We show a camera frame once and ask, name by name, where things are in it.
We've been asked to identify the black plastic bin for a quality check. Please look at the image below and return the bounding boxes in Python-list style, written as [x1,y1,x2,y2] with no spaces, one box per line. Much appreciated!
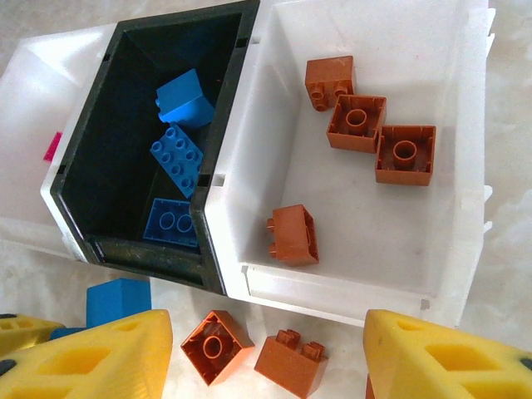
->
[49,0,261,298]

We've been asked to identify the white plastic bin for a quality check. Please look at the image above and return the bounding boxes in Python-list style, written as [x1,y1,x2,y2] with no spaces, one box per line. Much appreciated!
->
[203,0,498,330]
[0,22,122,267]

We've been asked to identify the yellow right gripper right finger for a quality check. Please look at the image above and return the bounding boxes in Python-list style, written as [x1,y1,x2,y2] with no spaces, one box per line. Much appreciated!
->
[364,309,532,399]

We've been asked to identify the pink lego brick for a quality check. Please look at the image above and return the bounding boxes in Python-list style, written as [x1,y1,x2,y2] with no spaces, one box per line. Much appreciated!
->
[42,131,64,163]

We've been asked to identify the blue lego brick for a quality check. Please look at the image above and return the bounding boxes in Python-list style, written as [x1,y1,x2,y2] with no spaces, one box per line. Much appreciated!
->
[155,67,216,131]
[142,198,198,249]
[49,278,152,340]
[150,124,205,199]

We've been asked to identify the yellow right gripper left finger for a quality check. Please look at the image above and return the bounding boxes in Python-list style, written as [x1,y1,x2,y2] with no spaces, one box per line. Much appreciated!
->
[0,309,174,399]

